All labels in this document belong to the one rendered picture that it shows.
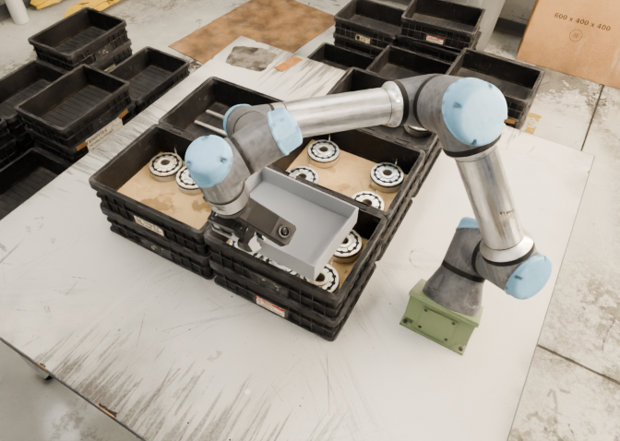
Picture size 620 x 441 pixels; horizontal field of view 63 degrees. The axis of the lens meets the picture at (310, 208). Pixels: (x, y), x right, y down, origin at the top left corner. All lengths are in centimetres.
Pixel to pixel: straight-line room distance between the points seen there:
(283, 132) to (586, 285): 205
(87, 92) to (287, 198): 165
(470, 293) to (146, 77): 212
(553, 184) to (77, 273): 159
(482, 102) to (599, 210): 211
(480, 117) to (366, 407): 75
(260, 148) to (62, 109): 189
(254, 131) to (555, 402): 179
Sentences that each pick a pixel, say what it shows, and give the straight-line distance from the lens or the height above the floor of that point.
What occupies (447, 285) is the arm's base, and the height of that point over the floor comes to 89.
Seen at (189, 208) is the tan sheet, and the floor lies 83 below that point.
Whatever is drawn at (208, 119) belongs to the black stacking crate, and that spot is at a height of 83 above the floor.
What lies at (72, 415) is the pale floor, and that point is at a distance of 225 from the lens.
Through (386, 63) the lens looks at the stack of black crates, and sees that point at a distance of 296.
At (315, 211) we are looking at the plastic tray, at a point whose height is 105.
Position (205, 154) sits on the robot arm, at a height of 142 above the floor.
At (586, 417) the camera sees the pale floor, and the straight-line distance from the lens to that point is 235.
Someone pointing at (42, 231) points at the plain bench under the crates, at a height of 70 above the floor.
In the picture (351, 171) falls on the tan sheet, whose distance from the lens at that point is 163.
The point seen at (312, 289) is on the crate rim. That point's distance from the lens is 123.
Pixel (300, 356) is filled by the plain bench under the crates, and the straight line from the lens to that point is 140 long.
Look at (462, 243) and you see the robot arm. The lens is 132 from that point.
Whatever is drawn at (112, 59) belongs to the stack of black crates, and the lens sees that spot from 300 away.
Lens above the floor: 197
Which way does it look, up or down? 49 degrees down
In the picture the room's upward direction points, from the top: 2 degrees clockwise
